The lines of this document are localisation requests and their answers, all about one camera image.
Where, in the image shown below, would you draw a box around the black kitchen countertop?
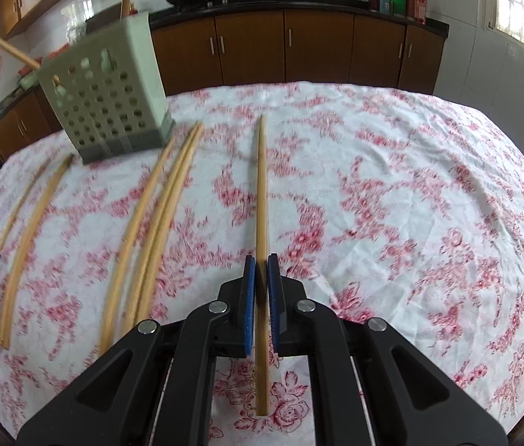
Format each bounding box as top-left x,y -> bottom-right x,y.
0,0 -> 451,149

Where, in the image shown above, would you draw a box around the perforated pale green utensil holder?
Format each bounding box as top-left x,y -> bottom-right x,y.
38,10 -> 175,164

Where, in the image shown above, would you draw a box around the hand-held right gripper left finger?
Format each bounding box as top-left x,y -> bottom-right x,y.
16,255 -> 257,446

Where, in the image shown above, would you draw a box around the wooden lower kitchen cabinets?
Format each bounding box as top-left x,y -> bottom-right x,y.
0,8 -> 446,182

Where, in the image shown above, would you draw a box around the red floral white tablecloth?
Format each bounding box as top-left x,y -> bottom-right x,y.
0,81 -> 524,446

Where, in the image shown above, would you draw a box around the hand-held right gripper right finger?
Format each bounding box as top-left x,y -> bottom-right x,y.
266,253 -> 509,446

